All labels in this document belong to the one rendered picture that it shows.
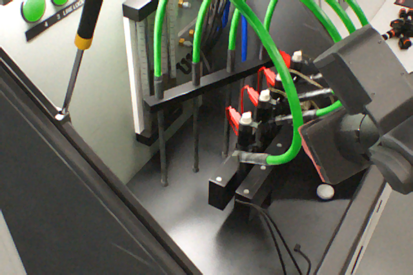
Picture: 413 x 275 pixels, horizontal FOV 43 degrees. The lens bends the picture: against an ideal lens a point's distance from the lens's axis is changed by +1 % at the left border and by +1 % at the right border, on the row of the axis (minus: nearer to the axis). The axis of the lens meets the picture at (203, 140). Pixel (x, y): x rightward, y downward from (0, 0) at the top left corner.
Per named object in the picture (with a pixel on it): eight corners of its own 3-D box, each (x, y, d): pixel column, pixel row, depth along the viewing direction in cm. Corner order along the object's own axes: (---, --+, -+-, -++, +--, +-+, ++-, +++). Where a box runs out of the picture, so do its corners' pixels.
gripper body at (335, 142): (298, 130, 55) (326, 127, 47) (379, 88, 56) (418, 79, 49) (324, 185, 55) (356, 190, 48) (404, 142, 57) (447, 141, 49)
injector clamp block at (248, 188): (246, 243, 114) (251, 198, 103) (207, 224, 118) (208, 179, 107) (306, 150, 135) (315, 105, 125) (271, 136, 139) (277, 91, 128)
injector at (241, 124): (251, 203, 110) (259, 130, 96) (230, 193, 112) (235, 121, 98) (257, 194, 112) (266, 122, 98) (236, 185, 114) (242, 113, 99)
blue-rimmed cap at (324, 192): (329, 203, 123) (330, 199, 122) (313, 195, 124) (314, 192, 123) (335, 192, 125) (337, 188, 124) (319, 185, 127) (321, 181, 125)
